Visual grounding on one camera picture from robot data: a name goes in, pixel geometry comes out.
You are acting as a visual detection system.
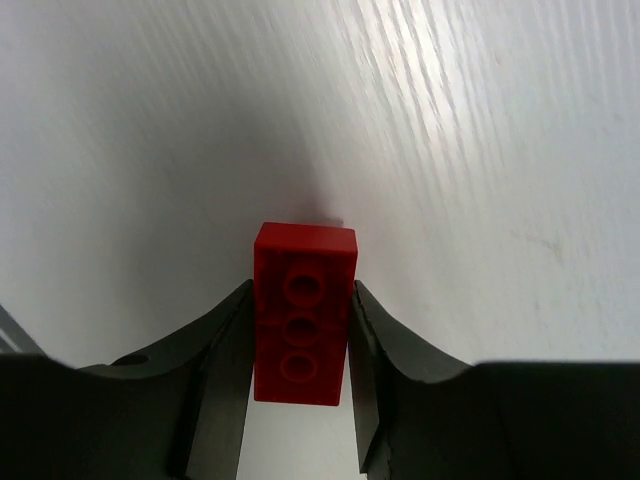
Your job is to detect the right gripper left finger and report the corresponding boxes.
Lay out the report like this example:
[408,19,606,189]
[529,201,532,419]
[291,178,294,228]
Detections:
[1,282,254,479]

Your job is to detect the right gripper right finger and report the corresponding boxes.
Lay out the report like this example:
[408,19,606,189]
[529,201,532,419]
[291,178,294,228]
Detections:
[349,283,639,479]

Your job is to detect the red brick lego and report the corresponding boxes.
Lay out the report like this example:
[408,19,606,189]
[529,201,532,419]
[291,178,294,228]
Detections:
[253,222,358,406]

